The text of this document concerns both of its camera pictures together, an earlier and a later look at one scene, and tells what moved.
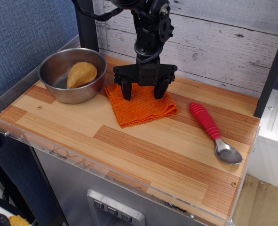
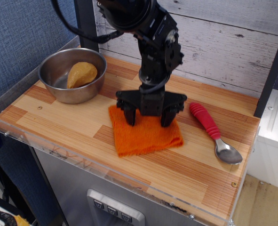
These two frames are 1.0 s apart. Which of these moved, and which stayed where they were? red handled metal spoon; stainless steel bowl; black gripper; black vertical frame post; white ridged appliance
Moved: black gripper
Stayed: stainless steel bowl; red handled metal spoon; black vertical frame post; white ridged appliance
